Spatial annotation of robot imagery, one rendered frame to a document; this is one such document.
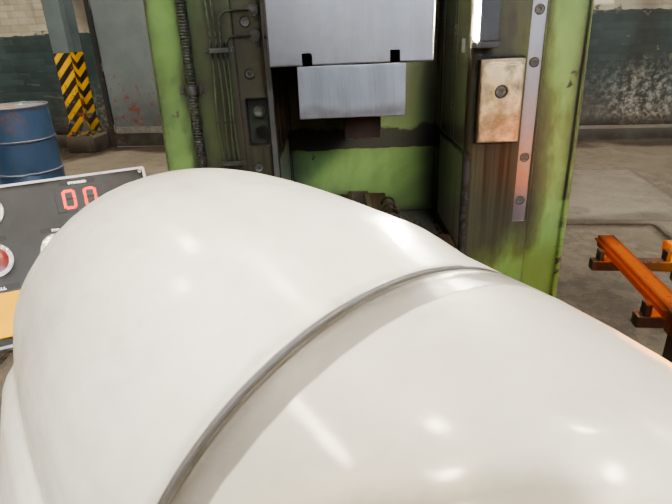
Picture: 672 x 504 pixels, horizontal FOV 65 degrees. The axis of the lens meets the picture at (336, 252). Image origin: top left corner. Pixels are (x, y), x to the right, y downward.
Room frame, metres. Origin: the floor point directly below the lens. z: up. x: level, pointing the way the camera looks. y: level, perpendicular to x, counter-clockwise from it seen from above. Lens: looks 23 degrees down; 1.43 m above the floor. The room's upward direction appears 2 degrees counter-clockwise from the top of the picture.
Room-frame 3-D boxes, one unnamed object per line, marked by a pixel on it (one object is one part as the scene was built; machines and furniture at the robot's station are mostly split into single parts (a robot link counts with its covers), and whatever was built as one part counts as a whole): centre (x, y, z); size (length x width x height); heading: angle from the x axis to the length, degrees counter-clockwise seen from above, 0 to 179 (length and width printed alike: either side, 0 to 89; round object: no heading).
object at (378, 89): (1.23, -0.04, 1.32); 0.42 x 0.20 x 0.10; 0
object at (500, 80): (1.14, -0.36, 1.27); 0.09 x 0.02 x 0.17; 90
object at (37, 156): (4.96, 2.86, 0.44); 0.59 x 0.59 x 0.88
